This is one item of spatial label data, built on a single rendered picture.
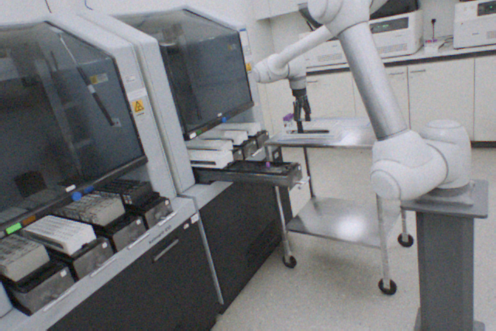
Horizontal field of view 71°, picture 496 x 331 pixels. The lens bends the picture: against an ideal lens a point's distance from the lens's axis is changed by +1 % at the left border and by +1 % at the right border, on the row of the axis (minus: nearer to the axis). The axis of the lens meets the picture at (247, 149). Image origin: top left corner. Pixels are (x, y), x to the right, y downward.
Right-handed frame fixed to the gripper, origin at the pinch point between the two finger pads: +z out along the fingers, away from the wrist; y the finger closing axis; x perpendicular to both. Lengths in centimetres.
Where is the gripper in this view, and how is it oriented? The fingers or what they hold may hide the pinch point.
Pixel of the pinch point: (304, 125)
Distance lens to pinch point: 184.4
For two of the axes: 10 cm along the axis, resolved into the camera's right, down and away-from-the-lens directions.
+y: 5.2, -3.7, 7.7
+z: 2.0, 9.3, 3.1
